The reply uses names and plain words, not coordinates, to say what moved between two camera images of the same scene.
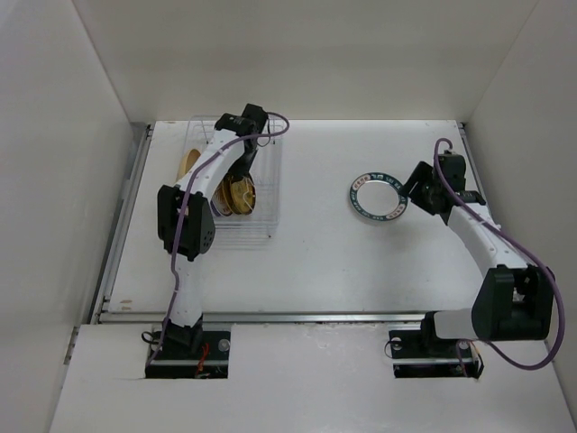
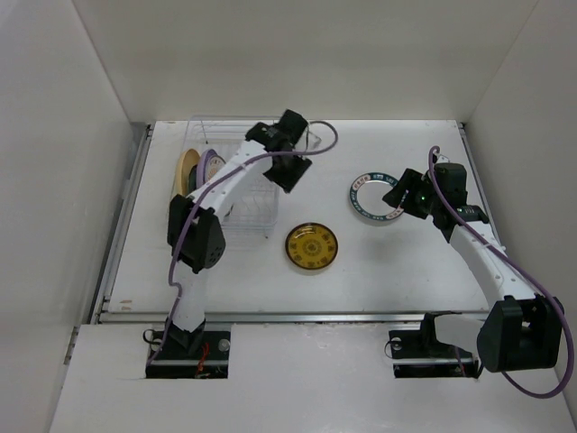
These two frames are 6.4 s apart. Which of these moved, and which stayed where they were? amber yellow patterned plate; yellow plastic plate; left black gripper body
Moved: left black gripper body; amber yellow patterned plate
Stayed: yellow plastic plate
